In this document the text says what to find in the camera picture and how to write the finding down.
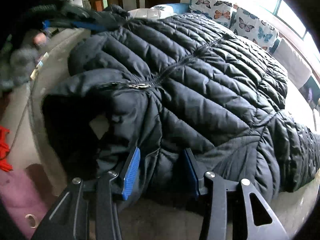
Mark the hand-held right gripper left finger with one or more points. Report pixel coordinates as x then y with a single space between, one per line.
130 175

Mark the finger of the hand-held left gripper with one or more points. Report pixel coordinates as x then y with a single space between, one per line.
87 26

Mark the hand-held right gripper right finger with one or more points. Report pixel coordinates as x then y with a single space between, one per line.
191 172

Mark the black puffer jacket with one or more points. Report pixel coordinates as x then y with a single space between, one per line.
187 80

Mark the person's left forearm grey sleeve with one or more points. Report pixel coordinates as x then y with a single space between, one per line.
18 65

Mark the person's left hand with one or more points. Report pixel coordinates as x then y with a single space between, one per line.
38 40

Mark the white quilted blanket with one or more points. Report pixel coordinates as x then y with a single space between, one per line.
150 12

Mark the tape roll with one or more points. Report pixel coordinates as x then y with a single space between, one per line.
32 220

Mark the butterfly print pillow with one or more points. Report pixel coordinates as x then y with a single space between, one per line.
255 28
212 11

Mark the red object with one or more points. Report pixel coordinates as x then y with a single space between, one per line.
4 150

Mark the purple umbrella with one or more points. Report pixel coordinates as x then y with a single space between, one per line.
312 96

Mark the plain beige pillow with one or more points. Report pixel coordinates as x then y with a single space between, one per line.
291 62

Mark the window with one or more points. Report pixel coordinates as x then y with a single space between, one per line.
287 12

